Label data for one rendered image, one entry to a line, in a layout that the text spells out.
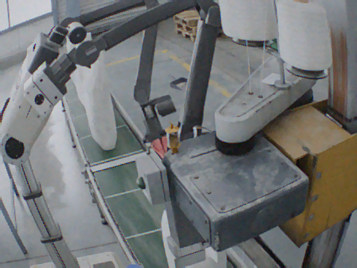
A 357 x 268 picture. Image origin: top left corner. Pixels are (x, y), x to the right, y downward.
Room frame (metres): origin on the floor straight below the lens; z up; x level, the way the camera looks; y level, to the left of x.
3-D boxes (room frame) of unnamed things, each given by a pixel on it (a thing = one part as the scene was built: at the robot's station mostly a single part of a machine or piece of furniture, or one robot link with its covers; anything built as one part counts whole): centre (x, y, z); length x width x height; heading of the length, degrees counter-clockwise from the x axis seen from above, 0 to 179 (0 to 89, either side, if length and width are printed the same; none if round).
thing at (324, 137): (0.88, -0.42, 1.18); 0.34 x 0.25 x 0.31; 109
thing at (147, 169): (0.80, 0.07, 1.29); 0.08 x 0.05 x 0.09; 19
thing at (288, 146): (0.83, -0.23, 1.26); 0.22 x 0.05 x 0.16; 19
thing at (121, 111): (3.45, 0.76, 0.35); 2.26 x 0.48 x 0.14; 19
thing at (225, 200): (0.74, -0.11, 1.21); 0.30 x 0.25 x 0.30; 19
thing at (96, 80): (2.79, 0.54, 0.74); 0.47 x 0.22 x 0.72; 17
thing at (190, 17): (6.80, -0.84, 0.36); 1.20 x 0.82 x 0.14; 105
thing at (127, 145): (3.48, 0.77, 0.34); 2.21 x 0.39 x 0.09; 19
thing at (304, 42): (0.82, -0.32, 1.61); 0.15 x 0.14 x 0.17; 19
